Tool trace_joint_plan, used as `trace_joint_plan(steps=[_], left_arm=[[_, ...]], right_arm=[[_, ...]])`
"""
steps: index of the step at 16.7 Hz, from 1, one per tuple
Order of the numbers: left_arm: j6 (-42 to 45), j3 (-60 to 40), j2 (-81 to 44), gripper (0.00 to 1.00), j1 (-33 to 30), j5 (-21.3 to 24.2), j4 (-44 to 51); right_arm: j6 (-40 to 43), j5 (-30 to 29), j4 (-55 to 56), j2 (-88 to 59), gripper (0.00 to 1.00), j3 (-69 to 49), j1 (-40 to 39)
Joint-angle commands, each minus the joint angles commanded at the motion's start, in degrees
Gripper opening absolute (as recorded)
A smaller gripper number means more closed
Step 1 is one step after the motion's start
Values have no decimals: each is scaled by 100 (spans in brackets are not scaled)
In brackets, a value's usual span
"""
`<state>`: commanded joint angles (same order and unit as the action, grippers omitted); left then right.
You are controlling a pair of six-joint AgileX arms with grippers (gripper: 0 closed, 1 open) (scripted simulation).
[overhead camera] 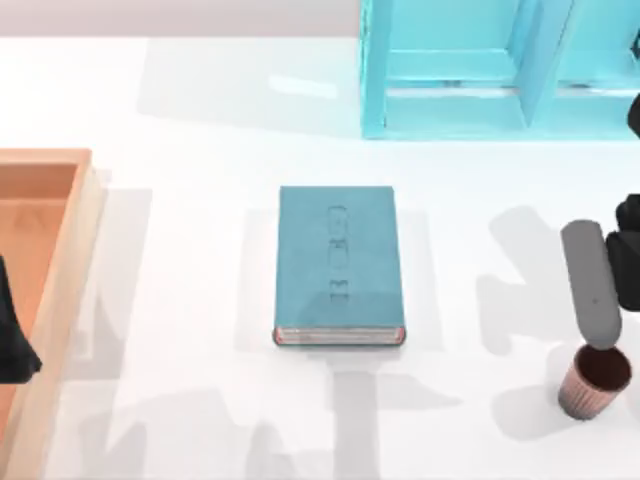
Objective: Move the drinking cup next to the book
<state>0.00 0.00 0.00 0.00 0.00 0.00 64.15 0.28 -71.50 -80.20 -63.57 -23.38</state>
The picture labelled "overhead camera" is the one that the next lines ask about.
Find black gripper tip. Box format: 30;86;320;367
0;254;44;386

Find brown ribbed cup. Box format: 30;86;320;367
557;344;633;420

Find shallow salmon-coloured box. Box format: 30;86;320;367
0;147;107;480

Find teal hardcover book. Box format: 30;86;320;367
271;185;408;348

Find light blue rack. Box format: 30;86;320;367
358;0;640;142

